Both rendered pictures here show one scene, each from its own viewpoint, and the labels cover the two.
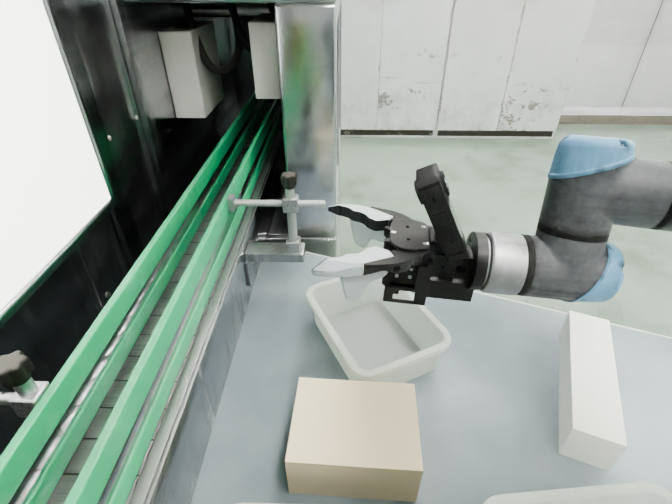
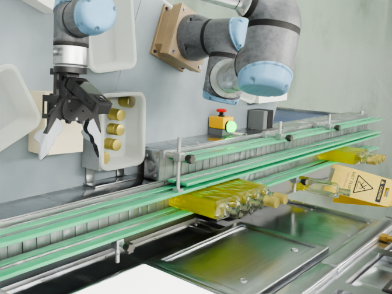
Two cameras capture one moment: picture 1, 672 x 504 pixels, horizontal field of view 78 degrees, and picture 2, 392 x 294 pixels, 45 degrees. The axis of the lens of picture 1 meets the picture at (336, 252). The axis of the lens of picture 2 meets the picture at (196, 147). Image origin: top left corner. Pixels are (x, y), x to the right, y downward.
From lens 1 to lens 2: 121 cm
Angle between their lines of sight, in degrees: 105
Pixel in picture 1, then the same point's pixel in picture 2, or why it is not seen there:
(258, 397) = (22, 177)
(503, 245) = (86, 60)
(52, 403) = (119, 234)
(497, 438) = (38, 43)
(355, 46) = not seen: outside the picture
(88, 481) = (141, 203)
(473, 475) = not seen: hidden behind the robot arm
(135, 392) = (115, 209)
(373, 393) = not seen: hidden behind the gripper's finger
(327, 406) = (59, 137)
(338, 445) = (76, 129)
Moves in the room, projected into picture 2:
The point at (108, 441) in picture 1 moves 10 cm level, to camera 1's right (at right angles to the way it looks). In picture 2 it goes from (132, 205) to (132, 170)
